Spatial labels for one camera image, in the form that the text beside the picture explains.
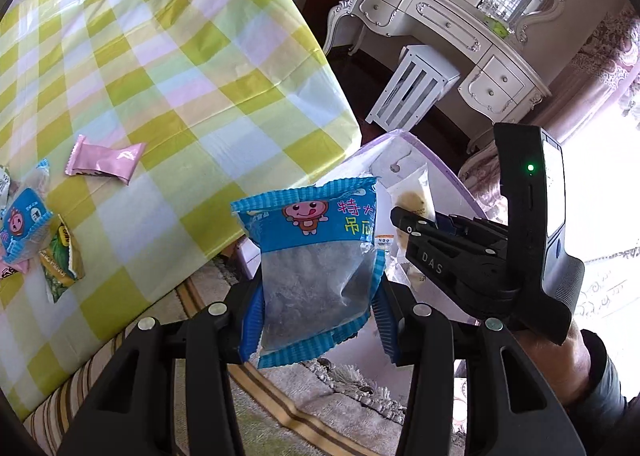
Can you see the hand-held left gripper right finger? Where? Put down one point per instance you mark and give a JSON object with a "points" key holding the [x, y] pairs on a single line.
{"points": [[387, 321]]}

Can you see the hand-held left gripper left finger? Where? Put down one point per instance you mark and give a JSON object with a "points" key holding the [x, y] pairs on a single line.
{"points": [[252, 318]]}

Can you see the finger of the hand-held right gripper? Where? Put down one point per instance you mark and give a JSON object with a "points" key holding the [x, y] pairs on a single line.
{"points": [[450, 261], [447, 223]]}

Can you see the large blue snack packet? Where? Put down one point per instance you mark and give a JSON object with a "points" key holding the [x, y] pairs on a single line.
{"points": [[310, 276]]}

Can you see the purple-rimmed storage box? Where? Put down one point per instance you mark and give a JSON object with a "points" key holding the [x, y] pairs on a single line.
{"points": [[385, 151]]}

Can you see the pink snack packet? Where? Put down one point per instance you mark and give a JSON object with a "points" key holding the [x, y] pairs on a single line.
{"points": [[102, 161]]}

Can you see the person's right forearm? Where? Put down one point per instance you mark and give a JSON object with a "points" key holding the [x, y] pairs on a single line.
{"points": [[595, 386]]}

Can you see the shaggy beige rug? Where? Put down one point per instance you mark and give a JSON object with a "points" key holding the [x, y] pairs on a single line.
{"points": [[350, 386]]}

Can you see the white slatted stool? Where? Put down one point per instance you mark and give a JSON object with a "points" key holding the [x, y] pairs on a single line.
{"points": [[415, 86]]}

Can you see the floral pink curtain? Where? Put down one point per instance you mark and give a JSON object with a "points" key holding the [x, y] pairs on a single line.
{"points": [[600, 66]]}

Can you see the ornate white dressing table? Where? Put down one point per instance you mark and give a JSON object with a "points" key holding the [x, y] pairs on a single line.
{"points": [[450, 31]]}

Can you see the small green packet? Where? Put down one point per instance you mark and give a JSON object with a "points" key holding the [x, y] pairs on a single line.
{"points": [[62, 261]]}

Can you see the small blue cartoon packet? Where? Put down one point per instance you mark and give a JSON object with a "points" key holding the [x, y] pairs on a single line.
{"points": [[25, 223]]}

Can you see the small clear candy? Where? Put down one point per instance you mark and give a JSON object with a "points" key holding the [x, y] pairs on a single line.
{"points": [[37, 176]]}

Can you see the green yellow checkered tablecloth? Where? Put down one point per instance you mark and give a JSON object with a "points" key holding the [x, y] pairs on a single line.
{"points": [[175, 61]]}

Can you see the white green packet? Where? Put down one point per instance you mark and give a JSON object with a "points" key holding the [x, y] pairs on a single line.
{"points": [[5, 186]]}

